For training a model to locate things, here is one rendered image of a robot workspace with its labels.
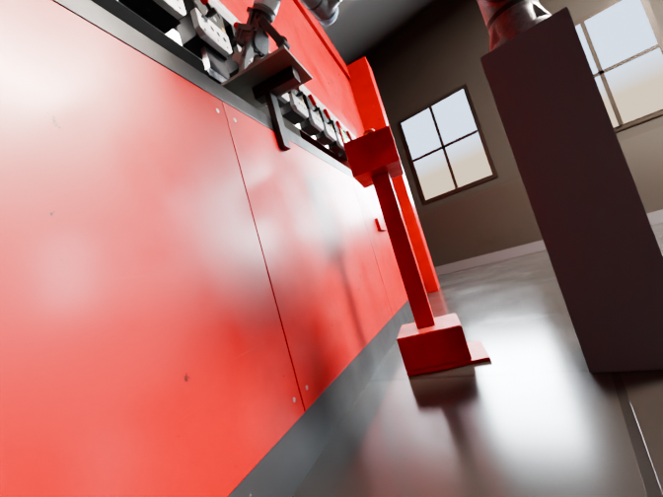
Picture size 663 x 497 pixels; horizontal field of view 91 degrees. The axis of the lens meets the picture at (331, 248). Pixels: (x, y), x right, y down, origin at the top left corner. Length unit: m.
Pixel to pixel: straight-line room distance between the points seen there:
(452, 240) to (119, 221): 4.41
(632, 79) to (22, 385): 4.78
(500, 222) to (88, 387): 4.42
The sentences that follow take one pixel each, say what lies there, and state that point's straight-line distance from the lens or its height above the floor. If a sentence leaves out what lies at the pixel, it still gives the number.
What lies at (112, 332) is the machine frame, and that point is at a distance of 0.48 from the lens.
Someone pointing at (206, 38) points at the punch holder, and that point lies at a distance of 1.26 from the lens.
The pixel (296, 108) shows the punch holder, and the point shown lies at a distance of 1.69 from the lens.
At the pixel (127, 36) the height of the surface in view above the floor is 0.85.
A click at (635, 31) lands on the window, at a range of 4.89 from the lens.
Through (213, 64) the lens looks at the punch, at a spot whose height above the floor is 1.12.
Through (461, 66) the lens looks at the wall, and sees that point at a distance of 5.06.
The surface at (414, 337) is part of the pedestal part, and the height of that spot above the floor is 0.11.
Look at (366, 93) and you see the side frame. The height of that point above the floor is 1.96.
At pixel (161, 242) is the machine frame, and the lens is 0.55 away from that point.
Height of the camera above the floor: 0.36
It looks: 5 degrees up
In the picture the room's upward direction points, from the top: 16 degrees counter-clockwise
